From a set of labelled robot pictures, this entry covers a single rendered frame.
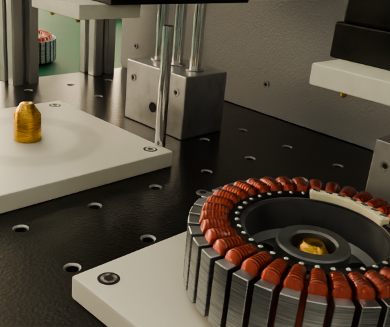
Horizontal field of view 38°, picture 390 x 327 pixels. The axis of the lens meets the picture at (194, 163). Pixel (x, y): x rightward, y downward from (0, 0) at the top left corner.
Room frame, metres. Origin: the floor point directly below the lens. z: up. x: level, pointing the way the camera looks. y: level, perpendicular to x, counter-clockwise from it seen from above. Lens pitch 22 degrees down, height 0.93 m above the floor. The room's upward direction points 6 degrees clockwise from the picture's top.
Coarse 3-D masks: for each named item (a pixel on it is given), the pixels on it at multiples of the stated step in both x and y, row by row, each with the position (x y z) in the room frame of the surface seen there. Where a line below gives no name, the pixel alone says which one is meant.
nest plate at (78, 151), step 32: (0, 128) 0.40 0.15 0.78; (64, 128) 0.42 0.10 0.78; (96, 128) 0.43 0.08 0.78; (0, 160) 0.34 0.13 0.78; (32, 160) 0.35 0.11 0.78; (64, 160) 0.35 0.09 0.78; (96, 160) 0.36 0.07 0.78; (128, 160) 0.37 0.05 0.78; (160, 160) 0.38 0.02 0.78; (0, 192) 0.30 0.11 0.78; (32, 192) 0.31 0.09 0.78; (64, 192) 0.32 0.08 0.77
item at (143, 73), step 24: (144, 72) 0.49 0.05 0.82; (192, 72) 0.47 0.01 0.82; (216, 72) 0.48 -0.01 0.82; (144, 96) 0.48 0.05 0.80; (192, 96) 0.46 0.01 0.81; (216, 96) 0.48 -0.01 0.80; (144, 120) 0.48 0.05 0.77; (168, 120) 0.46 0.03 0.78; (192, 120) 0.46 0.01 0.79; (216, 120) 0.48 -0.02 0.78
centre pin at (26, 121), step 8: (24, 104) 0.38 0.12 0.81; (32, 104) 0.39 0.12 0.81; (16, 112) 0.38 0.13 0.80; (24, 112) 0.38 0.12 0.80; (32, 112) 0.38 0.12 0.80; (16, 120) 0.38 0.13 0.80; (24, 120) 0.38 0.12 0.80; (32, 120) 0.38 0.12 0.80; (40, 120) 0.39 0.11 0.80; (16, 128) 0.38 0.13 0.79; (24, 128) 0.38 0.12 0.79; (32, 128) 0.38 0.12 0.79; (40, 128) 0.39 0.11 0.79; (16, 136) 0.38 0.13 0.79; (24, 136) 0.38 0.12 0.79; (32, 136) 0.38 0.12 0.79; (40, 136) 0.39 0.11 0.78
